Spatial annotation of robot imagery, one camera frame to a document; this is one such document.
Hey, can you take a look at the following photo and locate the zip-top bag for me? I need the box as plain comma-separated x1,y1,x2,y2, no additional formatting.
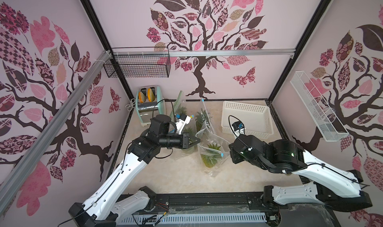
196,120,230,177

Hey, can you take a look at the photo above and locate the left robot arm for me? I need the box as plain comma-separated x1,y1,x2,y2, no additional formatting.
68,114,200,227

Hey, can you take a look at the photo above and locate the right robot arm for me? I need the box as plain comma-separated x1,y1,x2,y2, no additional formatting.
229,134,373,212

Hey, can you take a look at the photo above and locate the middle blue-zip bag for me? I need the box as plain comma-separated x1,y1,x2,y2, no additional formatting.
174,114,199,159

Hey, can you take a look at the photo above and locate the back right zip bag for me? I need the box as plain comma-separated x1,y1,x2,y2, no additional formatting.
195,98,218,134

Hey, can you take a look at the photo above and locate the back green-zip bag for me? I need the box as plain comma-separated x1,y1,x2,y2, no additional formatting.
170,90,187,121

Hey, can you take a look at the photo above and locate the white plastic basket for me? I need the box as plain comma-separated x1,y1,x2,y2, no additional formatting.
221,101,274,140

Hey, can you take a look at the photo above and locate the mint green toaster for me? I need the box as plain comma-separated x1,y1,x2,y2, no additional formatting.
135,85,166,127

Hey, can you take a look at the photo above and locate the white vent strip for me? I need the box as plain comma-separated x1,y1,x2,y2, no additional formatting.
117,213,267,227

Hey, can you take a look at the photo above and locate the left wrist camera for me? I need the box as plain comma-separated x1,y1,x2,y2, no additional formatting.
176,114,193,135

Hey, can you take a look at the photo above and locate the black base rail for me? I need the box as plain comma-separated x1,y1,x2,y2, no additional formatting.
81,191,342,227

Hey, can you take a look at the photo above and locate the black wire wall basket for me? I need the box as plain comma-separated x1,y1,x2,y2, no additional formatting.
103,46,171,78

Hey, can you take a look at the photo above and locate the white wire wall shelf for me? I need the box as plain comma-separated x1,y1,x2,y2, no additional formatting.
290,71,350,142

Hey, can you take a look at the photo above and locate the aluminium rail back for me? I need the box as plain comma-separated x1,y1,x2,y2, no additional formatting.
114,49,296,57

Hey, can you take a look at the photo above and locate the aluminium rail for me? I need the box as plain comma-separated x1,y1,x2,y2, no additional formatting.
114,49,296,57
1,50,112,214

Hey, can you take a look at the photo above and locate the aluminium rail left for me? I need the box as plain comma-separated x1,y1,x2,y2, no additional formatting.
1,50,112,214

